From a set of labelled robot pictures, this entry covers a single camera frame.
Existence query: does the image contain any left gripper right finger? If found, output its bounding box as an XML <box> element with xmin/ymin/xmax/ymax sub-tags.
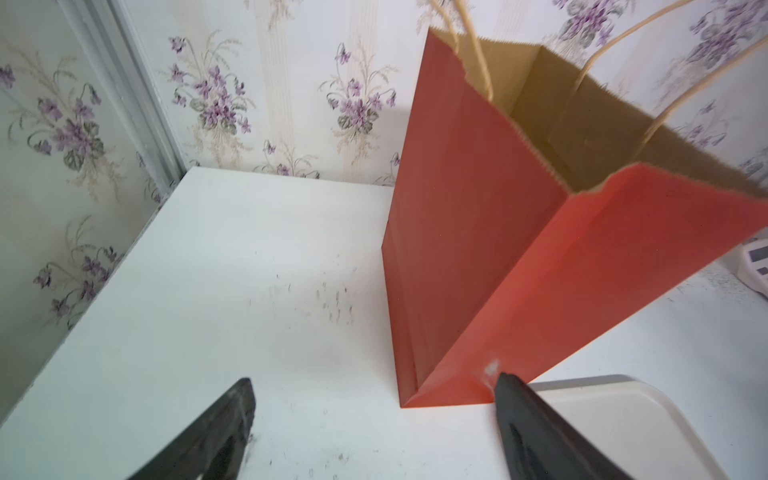
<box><xmin>494</xmin><ymin>373</ymin><xmax>629</xmax><ymax>480</ymax></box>

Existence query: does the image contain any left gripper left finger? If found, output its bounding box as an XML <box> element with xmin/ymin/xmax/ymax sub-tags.
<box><xmin>130</xmin><ymin>378</ymin><xmax>257</xmax><ymax>480</ymax></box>

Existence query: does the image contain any red paper bag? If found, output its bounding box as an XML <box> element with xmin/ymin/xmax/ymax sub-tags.
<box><xmin>382</xmin><ymin>2</ymin><xmax>767</xmax><ymax>408</ymax></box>

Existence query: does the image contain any beige plastic tray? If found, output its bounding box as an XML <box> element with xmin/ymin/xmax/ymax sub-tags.
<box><xmin>531</xmin><ymin>375</ymin><xmax>727</xmax><ymax>479</ymax></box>

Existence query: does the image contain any pink calculator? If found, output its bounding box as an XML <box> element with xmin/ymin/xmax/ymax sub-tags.
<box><xmin>736</xmin><ymin>239</ymin><xmax>768</xmax><ymax>297</ymax></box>

